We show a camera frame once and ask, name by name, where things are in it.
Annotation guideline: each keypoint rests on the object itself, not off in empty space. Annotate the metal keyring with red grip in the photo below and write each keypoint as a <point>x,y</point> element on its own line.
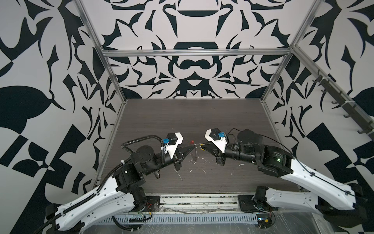
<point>194,152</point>

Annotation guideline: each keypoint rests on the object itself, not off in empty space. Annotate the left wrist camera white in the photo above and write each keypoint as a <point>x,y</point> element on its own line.
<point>170,143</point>

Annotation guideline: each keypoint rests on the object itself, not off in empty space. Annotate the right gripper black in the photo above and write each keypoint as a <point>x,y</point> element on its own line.
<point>222,157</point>

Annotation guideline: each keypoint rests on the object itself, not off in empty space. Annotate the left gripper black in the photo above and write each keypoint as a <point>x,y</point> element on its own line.
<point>177,156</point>

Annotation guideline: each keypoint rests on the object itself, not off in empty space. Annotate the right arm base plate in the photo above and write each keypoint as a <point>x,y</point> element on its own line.
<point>254,204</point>

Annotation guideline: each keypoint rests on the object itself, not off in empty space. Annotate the black wall hook rail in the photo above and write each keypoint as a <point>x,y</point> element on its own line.
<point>343,100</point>

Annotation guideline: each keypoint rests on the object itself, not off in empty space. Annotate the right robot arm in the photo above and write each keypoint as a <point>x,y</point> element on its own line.
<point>338,203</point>

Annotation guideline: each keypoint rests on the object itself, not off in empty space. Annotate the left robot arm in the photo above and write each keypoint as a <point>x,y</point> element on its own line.
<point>119,192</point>

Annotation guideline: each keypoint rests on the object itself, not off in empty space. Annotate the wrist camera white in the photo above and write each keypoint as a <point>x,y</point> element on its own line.
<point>170,143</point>
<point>218,138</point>

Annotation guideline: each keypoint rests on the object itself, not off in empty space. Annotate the white slotted cable duct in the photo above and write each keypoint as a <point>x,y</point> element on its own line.
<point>167,219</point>

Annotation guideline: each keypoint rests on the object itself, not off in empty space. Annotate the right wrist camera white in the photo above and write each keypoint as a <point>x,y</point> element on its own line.
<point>218,138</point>

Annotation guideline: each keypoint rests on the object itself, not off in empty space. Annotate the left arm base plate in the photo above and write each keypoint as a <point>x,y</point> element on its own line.
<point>146,203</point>

